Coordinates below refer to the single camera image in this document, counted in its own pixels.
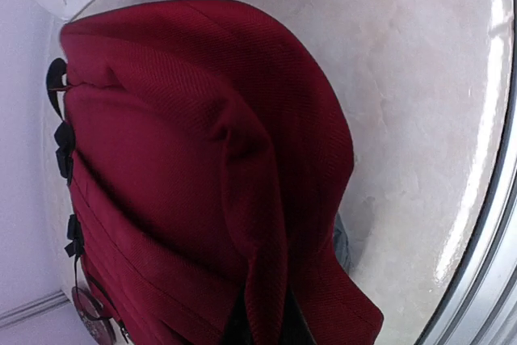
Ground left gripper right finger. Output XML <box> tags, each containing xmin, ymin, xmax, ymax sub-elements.
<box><xmin>284</xmin><ymin>288</ymin><xmax>317</xmax><ymax>345</ymax></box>

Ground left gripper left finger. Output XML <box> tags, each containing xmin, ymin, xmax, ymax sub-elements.
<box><xmin>220</xmin><ymin>285</ymin><xmax>253</xmax><ymax>345</ymax></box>

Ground grey pencil pouch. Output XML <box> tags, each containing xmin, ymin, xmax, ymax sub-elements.
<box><xmin>333</xmin><ymin>212</ymin><xmax>355</xmax><ymax>275</ymax></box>

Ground red backpack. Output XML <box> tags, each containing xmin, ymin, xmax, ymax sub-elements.
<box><xmin>46</xmin><ymin>0</ymin><xmax>383</xmax><ymax>344</ymax></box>

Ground red floral round case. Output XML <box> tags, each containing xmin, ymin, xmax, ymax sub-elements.
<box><xmin>72</xmin><ymin>286</ymin><xmax>116</xmax><ymax>345</ymax></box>

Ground front aluminium rail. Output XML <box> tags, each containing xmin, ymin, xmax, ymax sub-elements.
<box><xmin>418</xmin><ymin>0</ymin><xmax>516</xmax><ymax>344</ymax></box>

